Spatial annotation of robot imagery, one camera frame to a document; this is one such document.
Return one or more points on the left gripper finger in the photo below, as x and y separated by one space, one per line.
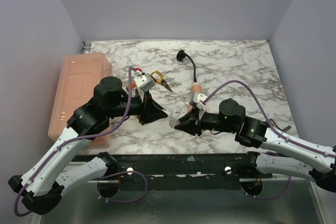
150 105
147 118

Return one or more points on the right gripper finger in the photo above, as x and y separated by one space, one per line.
189 126
192 114

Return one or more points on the yellow handled pliers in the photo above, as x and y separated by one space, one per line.
160 79

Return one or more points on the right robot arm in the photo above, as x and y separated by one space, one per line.
295 156

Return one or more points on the dark metal bracket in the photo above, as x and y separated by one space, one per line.
285 129

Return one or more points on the clear nail polish bottle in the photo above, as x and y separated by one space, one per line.
174 122

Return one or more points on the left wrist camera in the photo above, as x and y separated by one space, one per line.
142 82

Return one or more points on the pink plastic storage box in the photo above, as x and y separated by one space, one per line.
79 75

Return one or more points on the orange handled screwdriver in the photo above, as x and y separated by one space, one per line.
131 85

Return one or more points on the mannequin practice hand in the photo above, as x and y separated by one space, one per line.
196 88

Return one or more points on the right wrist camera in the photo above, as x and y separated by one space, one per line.
197 99

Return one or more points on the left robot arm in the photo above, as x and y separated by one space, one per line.
43 186

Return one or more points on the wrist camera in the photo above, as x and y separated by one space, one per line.
142 82
197 99

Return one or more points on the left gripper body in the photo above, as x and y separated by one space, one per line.
135 104

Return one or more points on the black mounting rail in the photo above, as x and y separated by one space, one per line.
183 172

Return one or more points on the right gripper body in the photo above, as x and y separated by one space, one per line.
197 122

